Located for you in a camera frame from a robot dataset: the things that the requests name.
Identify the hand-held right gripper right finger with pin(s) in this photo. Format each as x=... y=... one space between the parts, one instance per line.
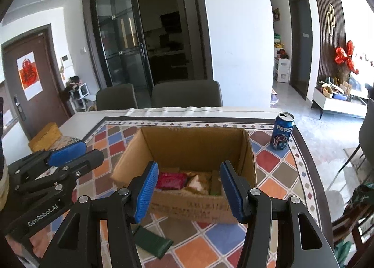
x=230 y=192

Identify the brown cardboard box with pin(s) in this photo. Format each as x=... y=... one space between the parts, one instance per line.
x=190 y=145

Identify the dark green snack packet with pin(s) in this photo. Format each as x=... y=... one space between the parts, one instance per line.
x=154 y=241

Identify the dark interior door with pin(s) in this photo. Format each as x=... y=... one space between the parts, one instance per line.
x=301 y=45

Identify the black door lock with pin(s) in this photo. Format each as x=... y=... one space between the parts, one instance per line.
x=17 y=104

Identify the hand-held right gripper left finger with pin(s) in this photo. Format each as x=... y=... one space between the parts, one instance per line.
x=146 y=192

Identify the pink red snack packet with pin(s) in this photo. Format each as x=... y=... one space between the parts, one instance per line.
x=171 y=180

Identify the dark wooden chair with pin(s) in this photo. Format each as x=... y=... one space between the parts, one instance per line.
x=350 y=221

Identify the green patterned cloth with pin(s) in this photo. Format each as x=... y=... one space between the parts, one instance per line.
x=362 y=194

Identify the grey dining chair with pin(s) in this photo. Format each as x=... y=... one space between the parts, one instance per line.
x=187 y=94
x=366 y=139
x=117 y=96

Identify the red bow decoration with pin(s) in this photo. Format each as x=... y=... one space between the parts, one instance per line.
x=346 y=57

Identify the clutter of paper boxes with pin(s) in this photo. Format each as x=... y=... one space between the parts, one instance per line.
x=336 y=89

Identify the colourful checked tablecloth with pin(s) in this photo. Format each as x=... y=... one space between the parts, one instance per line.
x=204 y=253

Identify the black framed glass doors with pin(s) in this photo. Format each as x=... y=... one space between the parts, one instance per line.
x=122 y=37

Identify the white red door poster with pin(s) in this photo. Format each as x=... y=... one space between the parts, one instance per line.
x=29 y=76

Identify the woven yellow basket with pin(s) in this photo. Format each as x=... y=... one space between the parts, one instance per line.
x=45 y=137

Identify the white intercom panel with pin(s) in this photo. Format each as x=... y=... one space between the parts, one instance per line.
x=66 y=59

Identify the white storage drawers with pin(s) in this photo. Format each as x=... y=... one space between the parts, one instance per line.
x=282 y=69

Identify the white cube shelf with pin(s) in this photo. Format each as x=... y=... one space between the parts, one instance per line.
x=80 y=95

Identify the white low cabinet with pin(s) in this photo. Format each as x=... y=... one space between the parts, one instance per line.
x=336 y=105

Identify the small picture frame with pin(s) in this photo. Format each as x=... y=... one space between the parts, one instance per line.
x=276 y=14

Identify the blue soda can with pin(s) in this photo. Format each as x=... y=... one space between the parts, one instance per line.
x=282 y=133

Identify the brown entrance door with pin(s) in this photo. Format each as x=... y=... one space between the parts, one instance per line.
x=49 y=80

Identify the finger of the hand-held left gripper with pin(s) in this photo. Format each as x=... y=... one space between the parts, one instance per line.
x=67 y=150
x=87 y=159

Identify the gold wall ornament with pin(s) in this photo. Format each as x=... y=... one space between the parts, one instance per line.
x=330 y=19

